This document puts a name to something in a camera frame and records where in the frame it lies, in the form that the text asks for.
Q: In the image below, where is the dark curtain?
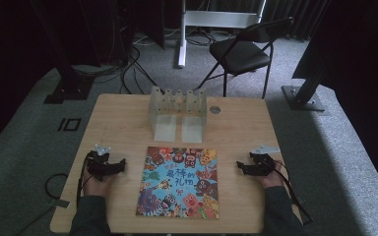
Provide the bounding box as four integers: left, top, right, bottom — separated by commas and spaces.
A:
262, 0, 330, 41

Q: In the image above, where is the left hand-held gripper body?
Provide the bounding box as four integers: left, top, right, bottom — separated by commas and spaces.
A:
85, 143, 115, 182

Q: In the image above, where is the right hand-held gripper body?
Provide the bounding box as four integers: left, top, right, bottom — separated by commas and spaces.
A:
249, 145, 282, 176

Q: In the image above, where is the black folding chair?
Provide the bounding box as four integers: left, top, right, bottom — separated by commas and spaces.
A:
195, 17, 294, 100

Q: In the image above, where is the person's left hand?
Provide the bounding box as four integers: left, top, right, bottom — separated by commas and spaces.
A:
83, 173, 114, 198

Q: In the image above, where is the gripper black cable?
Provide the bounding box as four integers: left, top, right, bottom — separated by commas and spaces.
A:
275, 159, 315, 227
76, 153, 92, 208

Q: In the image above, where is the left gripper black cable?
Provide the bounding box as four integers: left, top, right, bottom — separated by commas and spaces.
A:
76, 153, 92, 208

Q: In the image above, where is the black metal stand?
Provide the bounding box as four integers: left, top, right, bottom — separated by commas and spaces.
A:
281, 32, 330, 112
29, 0, 95, 105

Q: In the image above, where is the person's right hand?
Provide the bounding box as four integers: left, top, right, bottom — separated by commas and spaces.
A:
257, 161, 284, 190

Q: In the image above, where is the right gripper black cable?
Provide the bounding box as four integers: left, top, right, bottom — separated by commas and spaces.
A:
275, 159, 315, 227

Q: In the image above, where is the colourful picture book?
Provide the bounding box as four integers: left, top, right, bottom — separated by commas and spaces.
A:
135, 146, 221, 220

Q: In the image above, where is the grey tape strip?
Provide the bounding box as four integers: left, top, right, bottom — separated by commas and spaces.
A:
48, 198, 71, 209

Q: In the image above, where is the grey metal book rack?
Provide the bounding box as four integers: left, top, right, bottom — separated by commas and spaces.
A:
148, 86, 209, 144

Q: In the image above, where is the black floor cable bundle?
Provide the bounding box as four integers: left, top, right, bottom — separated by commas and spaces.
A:
119, 42, 165, 96

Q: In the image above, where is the white desk frame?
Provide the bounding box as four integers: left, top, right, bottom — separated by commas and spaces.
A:
176, 0, 268, 69

